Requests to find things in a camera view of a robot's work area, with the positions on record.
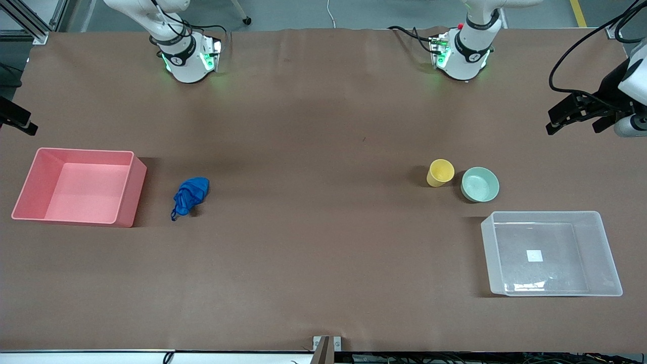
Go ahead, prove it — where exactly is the mint green bowl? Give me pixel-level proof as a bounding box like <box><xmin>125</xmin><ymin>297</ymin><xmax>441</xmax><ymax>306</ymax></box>
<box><xmin>460</xmin><ymin>167</ymin><xmax>500</xmax><ymax>203</ymax></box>

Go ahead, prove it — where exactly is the yellow plastic cup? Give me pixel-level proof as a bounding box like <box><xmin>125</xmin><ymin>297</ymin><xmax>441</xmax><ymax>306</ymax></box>
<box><xmin>426</xmin><ymin>159</ymin><xmax>455</xmax><ymax>188</ymax></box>

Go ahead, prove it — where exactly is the blue cloth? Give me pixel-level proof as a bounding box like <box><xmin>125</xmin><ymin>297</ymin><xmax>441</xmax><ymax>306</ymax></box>
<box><xmin>170</xmin><ymin>176</ymin><xmax>211</xmax><ymax>222</ymax></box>

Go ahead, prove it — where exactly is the pink plastic box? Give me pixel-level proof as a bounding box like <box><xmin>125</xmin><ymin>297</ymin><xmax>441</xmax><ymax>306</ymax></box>
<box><xmin>11</xmin><ymin>147</ymin><xmax>148</xmax><ymax>229</ymax></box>

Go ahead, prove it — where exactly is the clear plastic box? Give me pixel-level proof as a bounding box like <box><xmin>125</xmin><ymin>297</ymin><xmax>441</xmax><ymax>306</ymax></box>
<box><xmin>480</xmin><ymin>210</ymin><xmax>624</xmax><ymax>297</ymax></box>

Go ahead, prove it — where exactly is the black caster wheel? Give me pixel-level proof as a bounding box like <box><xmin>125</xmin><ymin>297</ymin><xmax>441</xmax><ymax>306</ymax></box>
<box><xmin>230</xmin><ymin>0</ymin><xmax>252</xmax><ymax>26</ymax></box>

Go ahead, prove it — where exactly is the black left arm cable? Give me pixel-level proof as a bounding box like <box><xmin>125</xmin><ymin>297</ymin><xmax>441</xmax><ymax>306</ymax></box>
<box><xmin>549</xmin><ymin>0</ymin><xmax>647</xmax><ymax>96</ymax></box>

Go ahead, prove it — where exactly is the aluminium frame profile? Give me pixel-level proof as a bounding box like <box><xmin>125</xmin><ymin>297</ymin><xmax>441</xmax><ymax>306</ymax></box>
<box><xmin>0</xmin><ymin>0</ymin><xmax>69</xmax><ymax>46</ymax></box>

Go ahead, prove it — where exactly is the black left base cable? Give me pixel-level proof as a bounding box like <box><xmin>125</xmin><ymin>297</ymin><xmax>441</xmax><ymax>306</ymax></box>
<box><xmin>388</xmin><ymin>25</ymin><xmax>441</xmax><ymax>53</ymax></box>

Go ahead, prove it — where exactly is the black base cable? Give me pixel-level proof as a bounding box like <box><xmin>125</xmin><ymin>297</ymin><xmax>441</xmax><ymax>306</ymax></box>
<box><xmin>388</xmin><ymin>25</ymin><xmax>441</xmax><ymax>53</ymax></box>
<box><xmin>149</xmin><ymin>0</ymin><xmax>229</xmax><ymax>47</ymax></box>

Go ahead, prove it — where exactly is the black right base cable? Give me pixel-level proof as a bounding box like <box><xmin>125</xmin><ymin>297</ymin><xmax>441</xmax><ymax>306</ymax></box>
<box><xmin>149</xmin><ymin>0</ymin><xmax>229</xmax><ymax>47</ymax></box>

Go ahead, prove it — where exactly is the white table edge rail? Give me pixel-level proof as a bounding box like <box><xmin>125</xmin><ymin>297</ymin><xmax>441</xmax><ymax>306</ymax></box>
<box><xmin>0</xmin><ymin>349</ymin><xmax>315</xmax><ymax>364</ymax></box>

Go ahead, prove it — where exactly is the metal table edge bracket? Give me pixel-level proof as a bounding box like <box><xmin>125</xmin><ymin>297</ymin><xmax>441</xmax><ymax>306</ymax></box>
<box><xmin>312</xmin><ymin>336</ymin><xmax>343</xmax><ymax>364</ymax></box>

